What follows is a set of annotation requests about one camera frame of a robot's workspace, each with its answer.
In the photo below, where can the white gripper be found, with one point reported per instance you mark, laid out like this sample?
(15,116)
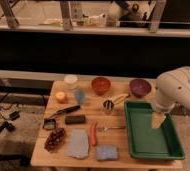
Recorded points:
(158,116)

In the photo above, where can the black striped cup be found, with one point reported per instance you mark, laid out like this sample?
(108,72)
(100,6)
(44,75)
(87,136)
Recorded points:
(108,106)

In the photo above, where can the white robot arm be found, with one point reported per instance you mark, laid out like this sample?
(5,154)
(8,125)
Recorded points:
(171,87)

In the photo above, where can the green plastic tray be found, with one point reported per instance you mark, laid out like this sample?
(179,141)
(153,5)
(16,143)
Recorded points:
(144,142)

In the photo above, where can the purple bowl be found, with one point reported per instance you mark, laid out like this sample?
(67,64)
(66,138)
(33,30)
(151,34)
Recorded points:
(140,87)

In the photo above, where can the yellow banana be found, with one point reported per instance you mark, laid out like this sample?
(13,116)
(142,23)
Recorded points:
(119,98)

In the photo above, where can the metal fork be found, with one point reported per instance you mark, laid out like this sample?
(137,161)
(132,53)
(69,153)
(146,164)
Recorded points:
(104,129)

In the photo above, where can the blue sponge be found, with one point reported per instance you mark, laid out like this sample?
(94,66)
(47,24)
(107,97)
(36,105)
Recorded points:
(106,153)

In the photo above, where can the orange bowl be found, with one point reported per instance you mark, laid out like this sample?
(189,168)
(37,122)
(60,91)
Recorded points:
(100,85)

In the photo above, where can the orange carrot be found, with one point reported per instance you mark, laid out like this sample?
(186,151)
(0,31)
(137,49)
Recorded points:
(92,138)

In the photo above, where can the wooden table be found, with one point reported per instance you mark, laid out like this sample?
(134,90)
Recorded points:
(94,113)

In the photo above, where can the blue translucent cup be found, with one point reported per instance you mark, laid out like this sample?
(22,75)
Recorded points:
(79,96)

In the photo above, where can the blue grey cloth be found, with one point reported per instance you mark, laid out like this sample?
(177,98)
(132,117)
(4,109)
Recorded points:
(78,146)

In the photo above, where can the black rectangular block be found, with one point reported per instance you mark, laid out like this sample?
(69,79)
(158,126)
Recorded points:
(76,119)

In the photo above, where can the white cup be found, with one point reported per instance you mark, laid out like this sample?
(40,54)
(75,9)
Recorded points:
(71,81)

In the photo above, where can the orange fruit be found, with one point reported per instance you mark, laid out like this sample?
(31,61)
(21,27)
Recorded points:
(61,97)

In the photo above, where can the small black framed box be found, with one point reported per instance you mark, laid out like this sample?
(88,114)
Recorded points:
(49,124)

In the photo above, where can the black handled knife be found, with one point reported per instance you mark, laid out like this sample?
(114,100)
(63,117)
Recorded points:
(66,110)

